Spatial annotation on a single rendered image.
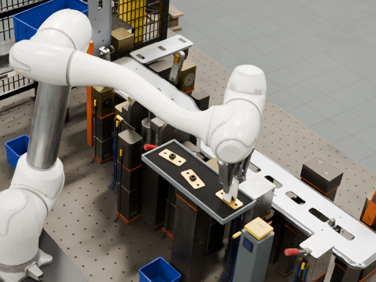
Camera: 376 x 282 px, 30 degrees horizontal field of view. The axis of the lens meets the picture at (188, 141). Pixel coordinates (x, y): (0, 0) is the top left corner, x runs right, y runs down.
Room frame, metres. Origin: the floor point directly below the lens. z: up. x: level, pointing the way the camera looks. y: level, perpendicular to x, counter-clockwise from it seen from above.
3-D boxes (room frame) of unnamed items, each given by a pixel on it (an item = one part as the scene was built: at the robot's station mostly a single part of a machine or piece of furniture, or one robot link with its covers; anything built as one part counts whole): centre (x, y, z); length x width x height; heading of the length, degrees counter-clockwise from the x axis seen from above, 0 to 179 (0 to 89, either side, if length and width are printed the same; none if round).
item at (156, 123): (1.94, 0.11, 0.95); 0.18 x 0.13 x 0.49; 46
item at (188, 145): (1.84, 0.02, 0.89); 0.12 x 0.07 x 0.38; 136
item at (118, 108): (2.08, 0.24, 0.88); 0.11 x 0.07 x 0.37; 136
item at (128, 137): (1.89, 0.21, 0.89); 0.09 x 0.08 x 0.38; 136
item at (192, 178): (1.61, -0.03, 1.17); 0.08 x 0.04 x 0.01; 35
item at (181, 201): (1.62, -0.04, 0.92); 0.10 x 0.08 x 0.45; 46
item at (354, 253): (2.01, -0.13, 1.00); 1.38 x 0.22 x 0.02; 46
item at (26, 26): (2.58, 0.61, 1.09); 0.30 x 0.17 x 0.13; 143
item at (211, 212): (1.62, -0.04, 1.16); 0.37 x 0.14 x 0.02; 46
